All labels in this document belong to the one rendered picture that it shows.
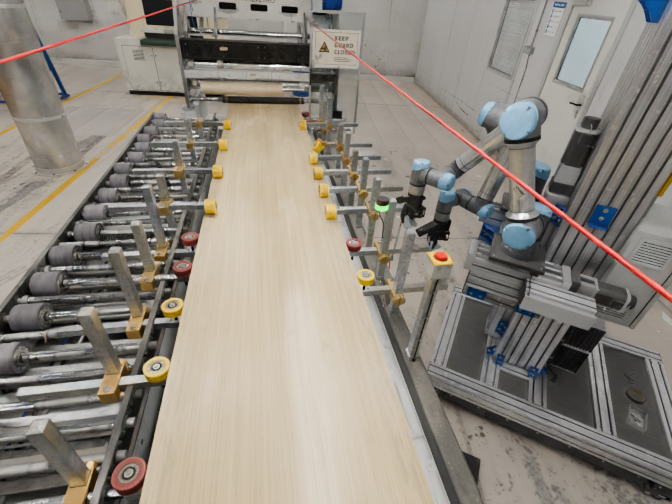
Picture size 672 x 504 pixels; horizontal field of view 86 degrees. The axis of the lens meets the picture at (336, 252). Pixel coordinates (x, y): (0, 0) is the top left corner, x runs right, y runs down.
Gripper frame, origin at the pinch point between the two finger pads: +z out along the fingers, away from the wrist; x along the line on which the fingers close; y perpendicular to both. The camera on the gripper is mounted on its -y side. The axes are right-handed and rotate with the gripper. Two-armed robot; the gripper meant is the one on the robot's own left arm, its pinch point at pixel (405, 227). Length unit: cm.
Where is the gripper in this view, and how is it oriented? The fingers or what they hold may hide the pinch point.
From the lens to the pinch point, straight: 182.3
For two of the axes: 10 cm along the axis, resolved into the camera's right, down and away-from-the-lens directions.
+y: 5.0, 5.3, -6.9
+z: -0.5, 8.1, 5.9
